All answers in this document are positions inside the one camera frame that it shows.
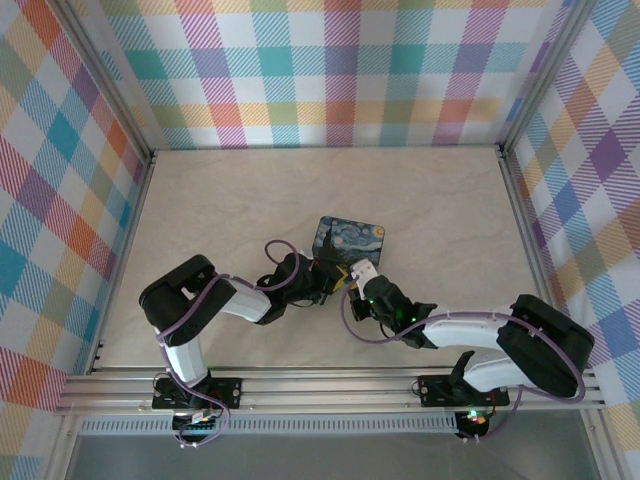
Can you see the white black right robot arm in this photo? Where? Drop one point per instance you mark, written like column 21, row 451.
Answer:
column 465, row 330

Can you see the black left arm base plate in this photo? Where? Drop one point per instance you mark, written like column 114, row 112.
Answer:
column 227, row 392

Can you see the starry night painted box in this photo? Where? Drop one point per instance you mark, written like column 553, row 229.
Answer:
column 350, row 237

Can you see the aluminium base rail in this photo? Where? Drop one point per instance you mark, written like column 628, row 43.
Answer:
column 325, row 390

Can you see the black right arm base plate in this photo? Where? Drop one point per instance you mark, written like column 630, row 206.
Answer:
column 432, row 390

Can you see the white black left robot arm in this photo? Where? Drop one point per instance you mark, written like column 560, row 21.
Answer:
column 180, row 300

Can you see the small circuit board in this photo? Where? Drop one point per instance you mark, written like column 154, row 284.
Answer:
column 200, row 419

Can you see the aluminium table side rail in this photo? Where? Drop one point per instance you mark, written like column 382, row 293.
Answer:
column 527, row 235
column 122, row 260

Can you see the aluminium frame post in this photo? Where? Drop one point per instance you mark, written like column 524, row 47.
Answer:
column 545, row 77
column 107, row 85

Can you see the circuit board with lit LEDs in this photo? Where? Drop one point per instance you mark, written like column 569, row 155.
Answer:
column 475, row 417

